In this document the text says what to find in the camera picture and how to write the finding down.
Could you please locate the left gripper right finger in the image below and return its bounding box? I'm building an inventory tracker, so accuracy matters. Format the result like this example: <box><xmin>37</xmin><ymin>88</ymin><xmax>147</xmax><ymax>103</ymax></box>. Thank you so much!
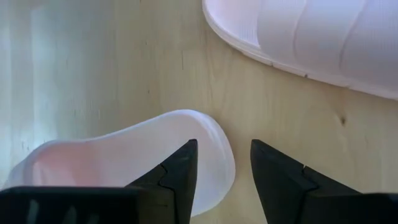
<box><xmin>250</xmin><ymin>139</ymin><xmax>362</xmax><ymax>224</ymax></box>

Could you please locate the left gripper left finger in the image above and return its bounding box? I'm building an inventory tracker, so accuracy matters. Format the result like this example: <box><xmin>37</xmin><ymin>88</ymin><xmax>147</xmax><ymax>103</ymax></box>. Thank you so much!
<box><xmin>126</xmin><ymin>139</ymin><xmax>198</xmax><ymax>224</ymax></box>

